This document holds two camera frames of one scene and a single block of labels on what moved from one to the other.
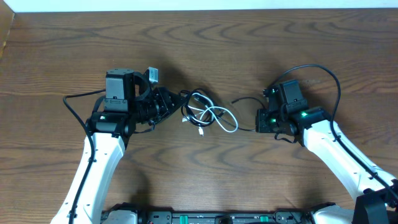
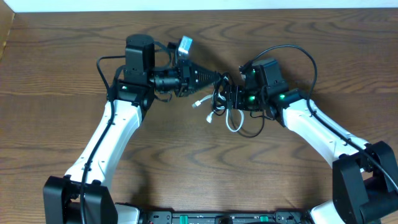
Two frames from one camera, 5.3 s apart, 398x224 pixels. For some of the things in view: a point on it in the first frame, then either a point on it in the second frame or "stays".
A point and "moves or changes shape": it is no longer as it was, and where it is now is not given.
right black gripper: [262, 126] → [236, 94]
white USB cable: [201, 109] moves or changes shape
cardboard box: [7, 15] stays
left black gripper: [162, 96] → [188, 71]
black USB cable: [215, 107] → [219, 101]
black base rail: [285, 216] stays
